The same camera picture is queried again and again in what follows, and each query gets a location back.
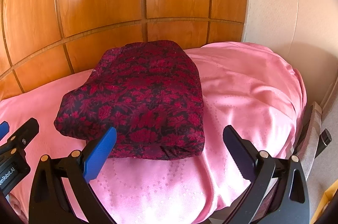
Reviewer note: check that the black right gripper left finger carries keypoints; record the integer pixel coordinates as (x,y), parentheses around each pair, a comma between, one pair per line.
(61,192)

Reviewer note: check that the wooden panelled wardrobe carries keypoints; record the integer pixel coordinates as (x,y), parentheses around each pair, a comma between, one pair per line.
(45,40)

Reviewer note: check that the yellow paper bag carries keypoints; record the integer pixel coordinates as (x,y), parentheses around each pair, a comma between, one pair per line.
(325,201)

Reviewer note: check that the dark red floral garment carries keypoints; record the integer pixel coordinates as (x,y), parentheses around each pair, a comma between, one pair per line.
(150,92)

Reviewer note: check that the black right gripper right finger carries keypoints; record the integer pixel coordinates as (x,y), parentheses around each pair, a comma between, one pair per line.
(277,192)

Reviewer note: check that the pink bed sheet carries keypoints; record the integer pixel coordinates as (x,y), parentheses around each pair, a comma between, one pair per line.
(244,85)

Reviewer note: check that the grey bed frame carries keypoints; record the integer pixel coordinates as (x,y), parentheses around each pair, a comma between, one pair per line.
(311,141)

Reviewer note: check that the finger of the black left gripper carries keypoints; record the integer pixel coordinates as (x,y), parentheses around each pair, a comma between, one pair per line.
(4,129)

